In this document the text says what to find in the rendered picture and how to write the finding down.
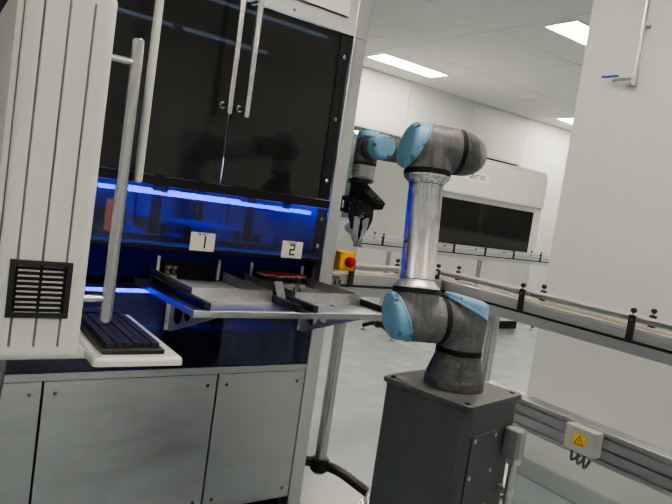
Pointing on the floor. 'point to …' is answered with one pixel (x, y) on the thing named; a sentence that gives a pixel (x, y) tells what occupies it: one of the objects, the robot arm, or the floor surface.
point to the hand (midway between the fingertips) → (357, 240)
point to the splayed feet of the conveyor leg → (338, 475)
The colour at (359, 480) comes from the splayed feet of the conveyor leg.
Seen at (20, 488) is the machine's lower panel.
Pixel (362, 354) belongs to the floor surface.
